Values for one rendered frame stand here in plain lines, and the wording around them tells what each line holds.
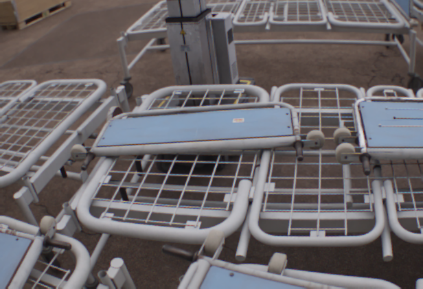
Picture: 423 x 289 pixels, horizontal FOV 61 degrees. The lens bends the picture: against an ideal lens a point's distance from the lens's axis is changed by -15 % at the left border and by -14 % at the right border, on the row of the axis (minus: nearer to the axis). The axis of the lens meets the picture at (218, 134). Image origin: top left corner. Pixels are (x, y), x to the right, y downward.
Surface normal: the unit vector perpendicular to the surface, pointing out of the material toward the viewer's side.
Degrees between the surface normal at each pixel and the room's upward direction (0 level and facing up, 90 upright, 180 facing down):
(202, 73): 90
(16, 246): 5
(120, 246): 0
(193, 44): 90
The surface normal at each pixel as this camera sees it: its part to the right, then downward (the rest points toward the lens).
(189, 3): -0.36, 0.54
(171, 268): -0.12, -0.84
